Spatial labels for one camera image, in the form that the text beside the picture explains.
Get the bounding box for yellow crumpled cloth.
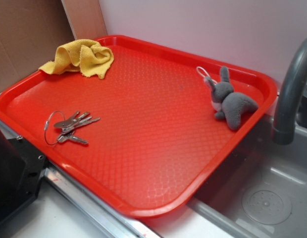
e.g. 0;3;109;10
39;39;114;79

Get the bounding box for grey plastic faucet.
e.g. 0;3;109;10
271;38;307;145

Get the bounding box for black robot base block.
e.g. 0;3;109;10
0;130;47;226

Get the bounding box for grey toy sink basin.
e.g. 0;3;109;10
188;116;307;238

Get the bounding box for grey plush bunny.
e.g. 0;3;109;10
196;66;258;130

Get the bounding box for silver keys on ring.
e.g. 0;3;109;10
44;111;101;146

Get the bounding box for brown cardboard panel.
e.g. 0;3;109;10
0;0;74;93

